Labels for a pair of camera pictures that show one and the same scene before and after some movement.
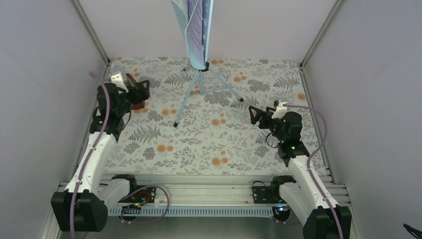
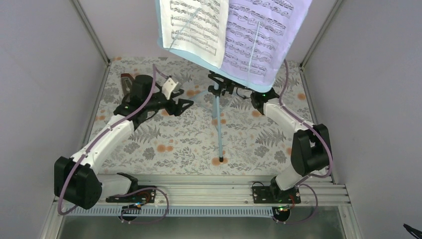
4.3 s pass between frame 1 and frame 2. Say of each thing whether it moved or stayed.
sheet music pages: moved
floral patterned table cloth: stayed
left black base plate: stayed
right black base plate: stayed
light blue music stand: moved
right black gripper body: moved
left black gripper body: moved
